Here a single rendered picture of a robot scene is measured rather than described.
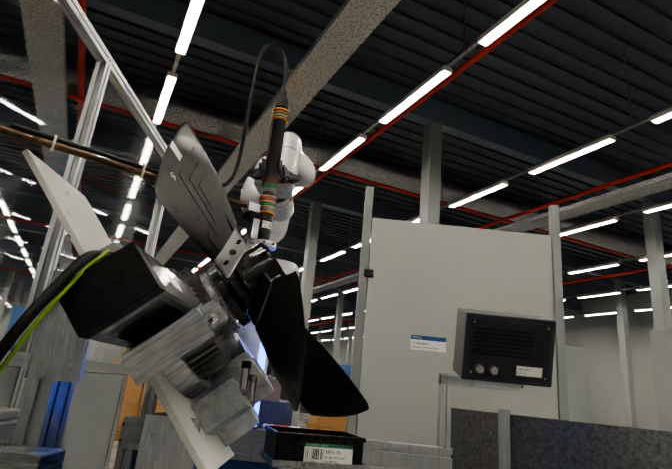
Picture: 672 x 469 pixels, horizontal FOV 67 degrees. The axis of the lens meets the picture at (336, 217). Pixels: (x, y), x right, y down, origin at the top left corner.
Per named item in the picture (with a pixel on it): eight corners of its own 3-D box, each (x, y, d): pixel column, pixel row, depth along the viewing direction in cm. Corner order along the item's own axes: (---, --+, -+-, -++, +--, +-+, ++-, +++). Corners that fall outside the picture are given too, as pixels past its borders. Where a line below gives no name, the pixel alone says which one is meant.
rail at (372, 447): (117, 448, 137) (124, 416, 139) (122, 446, 141) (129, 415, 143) (452, 481, 137) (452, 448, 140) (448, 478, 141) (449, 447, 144)
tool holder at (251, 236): (247, 239, 115) (253, 199, 118) (233, 244, 120) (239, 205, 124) (281, 248, 120) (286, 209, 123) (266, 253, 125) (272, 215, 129)
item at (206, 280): (229, 327, 99) (238, 321, 99) (193, 268, 102) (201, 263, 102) (239, 334, 112) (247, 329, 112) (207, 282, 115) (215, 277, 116)
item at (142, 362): (137, 387, 74) (118, 358, 74) (147, 373, 83) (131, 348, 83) (215, 335, 77) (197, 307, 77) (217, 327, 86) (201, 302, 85)
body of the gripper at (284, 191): (293, 205, 142) (291, 191, 131) (256, 202, 142) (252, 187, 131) (296, 180, 144) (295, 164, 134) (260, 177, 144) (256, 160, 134)
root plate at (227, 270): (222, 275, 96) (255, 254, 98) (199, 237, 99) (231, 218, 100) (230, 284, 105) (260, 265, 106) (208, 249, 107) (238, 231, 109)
